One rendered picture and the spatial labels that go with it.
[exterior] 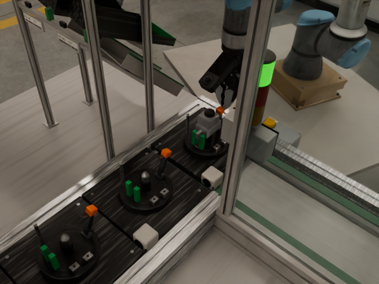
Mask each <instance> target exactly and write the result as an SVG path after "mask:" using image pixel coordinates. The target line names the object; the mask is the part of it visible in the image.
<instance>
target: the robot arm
mask: <svg viewBox="0 0 379 284"><path fill-rule="evenodd" d="M224 5H225V7H224V18H223V28H222V39H221V41H222V45H221V49H222V50H223V52H222V53H221V54H220V55H219V57H218V58H217V59H216V61H215V62H213V64H212V65H211V67H210V68H209V69H208V70H207V71H206V72H205V74H204V75H203V76H202V77H201V78H200V80H199V84H200V86H201V88H203V89H204V90H206V91H208V92H209V93H213V92H214V93H215V94H216V97H217V100H218V102H219V104H220V106H221V107H223V108H224V109H225V110H226V109H228V108H229V107H230V106H231V105H232V104H233V102H234V101H235V99H236V98H237V92H238V88H239V80H240V73H241V67H242V62H243V55H244V48H245V41H246V34H247V30H248V23H249V16H250V9H251V5H252V0H224ZM225 96H226V98H225ZM224 98H225V99H224Z"/></svg>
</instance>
